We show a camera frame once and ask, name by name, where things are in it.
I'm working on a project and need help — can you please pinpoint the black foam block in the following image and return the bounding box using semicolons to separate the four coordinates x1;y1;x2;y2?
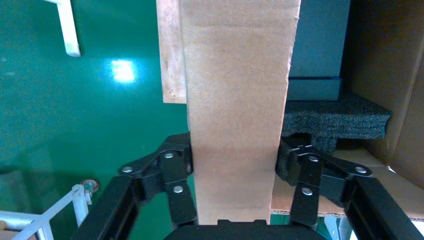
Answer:
280;92;392;154

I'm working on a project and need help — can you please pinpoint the small cardboard box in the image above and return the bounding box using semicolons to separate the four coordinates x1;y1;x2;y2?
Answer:
178;0;302;226

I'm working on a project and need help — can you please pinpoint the dark grey block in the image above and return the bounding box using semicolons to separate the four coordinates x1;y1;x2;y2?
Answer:
286;0;352;102

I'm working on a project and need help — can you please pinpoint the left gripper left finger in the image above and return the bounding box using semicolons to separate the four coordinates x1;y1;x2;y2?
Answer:
71;132;200;240

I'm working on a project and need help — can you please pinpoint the white metal bar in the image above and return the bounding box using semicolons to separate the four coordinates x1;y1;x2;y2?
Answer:
43;0;82;58

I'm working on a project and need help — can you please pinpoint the large cardboard box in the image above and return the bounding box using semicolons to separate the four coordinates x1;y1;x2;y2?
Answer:
271;0;424;221

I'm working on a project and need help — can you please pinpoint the white tube frame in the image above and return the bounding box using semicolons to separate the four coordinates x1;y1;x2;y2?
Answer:
0;179;100;240

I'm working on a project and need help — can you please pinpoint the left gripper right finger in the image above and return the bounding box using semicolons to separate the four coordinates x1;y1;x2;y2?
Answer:
274;135;424;240

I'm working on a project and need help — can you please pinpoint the brown wooden board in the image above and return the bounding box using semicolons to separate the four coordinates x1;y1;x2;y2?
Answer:
156;0;187;105

